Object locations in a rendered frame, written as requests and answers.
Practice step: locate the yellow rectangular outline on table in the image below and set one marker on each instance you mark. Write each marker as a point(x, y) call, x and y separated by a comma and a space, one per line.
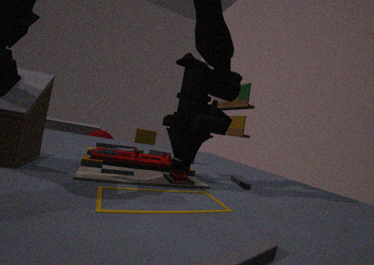
point(99, 203)

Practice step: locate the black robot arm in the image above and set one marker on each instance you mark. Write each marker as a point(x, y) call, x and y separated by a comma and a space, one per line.
point(213, 42)

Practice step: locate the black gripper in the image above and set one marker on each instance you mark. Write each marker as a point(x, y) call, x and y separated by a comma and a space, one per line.
point(189, 126)

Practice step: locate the black wheel tyre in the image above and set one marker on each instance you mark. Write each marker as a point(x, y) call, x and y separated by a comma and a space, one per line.
point(178, 165)

